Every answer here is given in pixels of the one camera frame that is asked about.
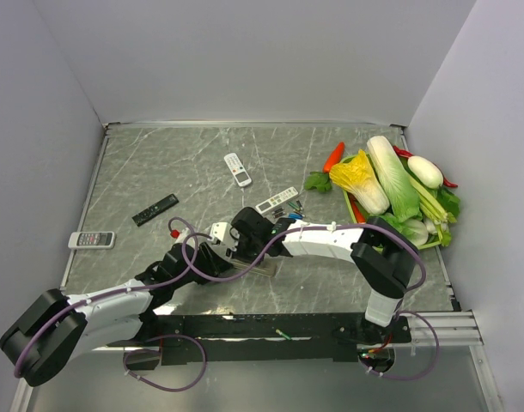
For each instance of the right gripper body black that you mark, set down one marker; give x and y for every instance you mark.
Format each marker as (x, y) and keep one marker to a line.
(248, 249)

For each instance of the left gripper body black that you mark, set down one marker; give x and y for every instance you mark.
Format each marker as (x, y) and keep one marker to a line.
(191, 275)

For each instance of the white remote with blue button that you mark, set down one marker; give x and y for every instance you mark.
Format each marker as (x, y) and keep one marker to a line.
(264, 268)

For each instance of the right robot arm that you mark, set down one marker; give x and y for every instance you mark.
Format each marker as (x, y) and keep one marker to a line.
(384, 257)

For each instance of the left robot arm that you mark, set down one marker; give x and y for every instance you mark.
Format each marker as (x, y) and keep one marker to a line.
(57, 328)

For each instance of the white remote middle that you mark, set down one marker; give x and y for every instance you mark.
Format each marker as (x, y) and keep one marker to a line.
(277, 201)

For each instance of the white remote far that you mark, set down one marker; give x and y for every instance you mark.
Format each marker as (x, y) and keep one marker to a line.
(239, 172)

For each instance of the black remote control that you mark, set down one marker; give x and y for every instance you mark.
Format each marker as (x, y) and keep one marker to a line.
(155, 209)

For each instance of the white grey remote left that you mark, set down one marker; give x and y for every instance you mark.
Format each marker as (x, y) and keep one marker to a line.
(92, 240)

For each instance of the blue battery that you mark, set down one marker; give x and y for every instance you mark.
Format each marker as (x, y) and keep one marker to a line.
(295, 216)

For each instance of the green leaf by carrot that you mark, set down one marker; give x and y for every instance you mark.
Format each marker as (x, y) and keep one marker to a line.
(318, 181)

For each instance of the red pepper in tray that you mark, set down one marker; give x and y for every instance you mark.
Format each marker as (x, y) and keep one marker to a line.
(358, 215)

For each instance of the orange carrot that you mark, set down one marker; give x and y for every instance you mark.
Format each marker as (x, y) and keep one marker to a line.
(334, 158)

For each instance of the yellow napa cabbage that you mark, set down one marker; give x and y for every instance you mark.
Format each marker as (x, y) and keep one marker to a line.
(358, 178)

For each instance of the green plastic tray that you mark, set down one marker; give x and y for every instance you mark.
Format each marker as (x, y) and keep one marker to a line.
(388, 216)

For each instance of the green napa cabbage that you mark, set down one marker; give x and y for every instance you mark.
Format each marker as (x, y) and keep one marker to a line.
(394, 179)

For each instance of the bok choy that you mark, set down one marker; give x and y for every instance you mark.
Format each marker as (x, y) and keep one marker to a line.
(426, 234)

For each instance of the celery stalks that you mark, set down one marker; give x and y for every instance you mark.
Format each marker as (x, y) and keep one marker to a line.
(441, 205)

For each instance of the white eggplant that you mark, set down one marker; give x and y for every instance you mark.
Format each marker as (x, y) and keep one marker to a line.
(426, 172)

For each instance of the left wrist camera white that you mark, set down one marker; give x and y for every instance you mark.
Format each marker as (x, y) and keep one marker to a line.
(179, 236)

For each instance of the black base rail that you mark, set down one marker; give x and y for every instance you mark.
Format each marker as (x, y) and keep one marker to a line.
(252, 337)

